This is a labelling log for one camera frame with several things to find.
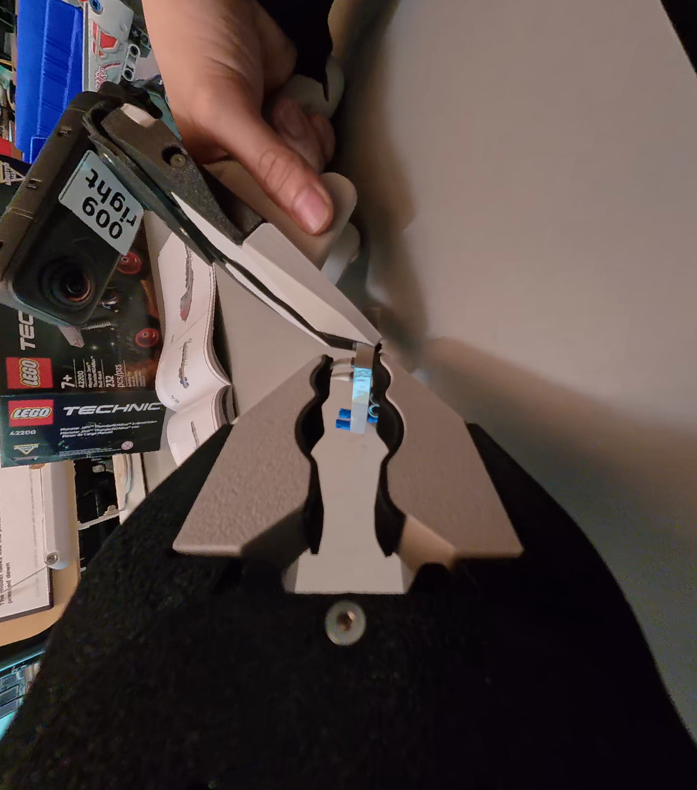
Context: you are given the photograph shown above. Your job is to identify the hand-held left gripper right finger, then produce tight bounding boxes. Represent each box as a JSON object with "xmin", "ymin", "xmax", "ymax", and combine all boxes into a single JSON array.
[{"xmin": 374, "ymin": 357, "xmax": 523, "ymax": 567}]

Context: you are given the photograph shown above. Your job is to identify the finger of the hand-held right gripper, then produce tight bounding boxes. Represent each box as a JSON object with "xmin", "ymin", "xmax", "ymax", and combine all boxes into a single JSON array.
[
  {"xmin": 172, "ymin": 196, "xmax": 383, "ymax": 348},
  {"xmin": 214, "ymin": 256, "xmax": 358, "ymax": 351}
]

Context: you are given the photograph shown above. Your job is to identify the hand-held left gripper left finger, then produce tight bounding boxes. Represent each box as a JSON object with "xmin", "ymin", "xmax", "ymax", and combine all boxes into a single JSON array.
[{"xmin": 172, "ymin": 353, "xmax": 332, "ymax": 558}]

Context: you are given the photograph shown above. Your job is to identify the grey toy beam blue pins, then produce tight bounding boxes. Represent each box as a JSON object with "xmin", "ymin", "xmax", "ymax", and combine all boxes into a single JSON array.
[{"xmin": 331, "ymin": 342, "xmax": 383, "ymax": 435}]

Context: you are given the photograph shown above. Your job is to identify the person's right hand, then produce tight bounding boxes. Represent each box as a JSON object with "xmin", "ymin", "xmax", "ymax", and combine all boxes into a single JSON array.
[{"xmin": 142, "ymin": 0, "xmax": 335, "ymax": 235}]

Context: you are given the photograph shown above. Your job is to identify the open white instruction booklet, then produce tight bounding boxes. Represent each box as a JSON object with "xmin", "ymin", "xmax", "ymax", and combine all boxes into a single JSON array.
[{"xmin": 154, "ymin": 237, "xmax": 239, "ymax": 467}]

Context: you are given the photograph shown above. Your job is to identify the white toy vehicle model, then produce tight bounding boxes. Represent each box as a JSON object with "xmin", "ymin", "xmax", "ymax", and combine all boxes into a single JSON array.
[{"xmin": 83, "ymin": 0, "xmax": 158, "ymax": 84}]

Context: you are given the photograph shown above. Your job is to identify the blue plastic bin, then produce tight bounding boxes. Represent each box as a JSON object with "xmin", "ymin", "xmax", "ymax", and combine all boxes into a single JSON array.
[{"xmin": 15, "ymin": 0, "xmax": 87, "ymax": 164}]

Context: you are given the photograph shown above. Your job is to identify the black toy set box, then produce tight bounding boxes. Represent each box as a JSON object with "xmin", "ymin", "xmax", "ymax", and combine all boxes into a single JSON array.
[{"xmin": 0, "ymin": 132, "xmax": 167, "ymax": 468}]

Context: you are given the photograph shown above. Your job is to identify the printed brick instruction sheet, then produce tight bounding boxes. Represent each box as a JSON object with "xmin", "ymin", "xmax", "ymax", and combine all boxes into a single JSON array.
[{"xmin": 0, "ymin": 358, "xmax": 54, "ymax": 634}]

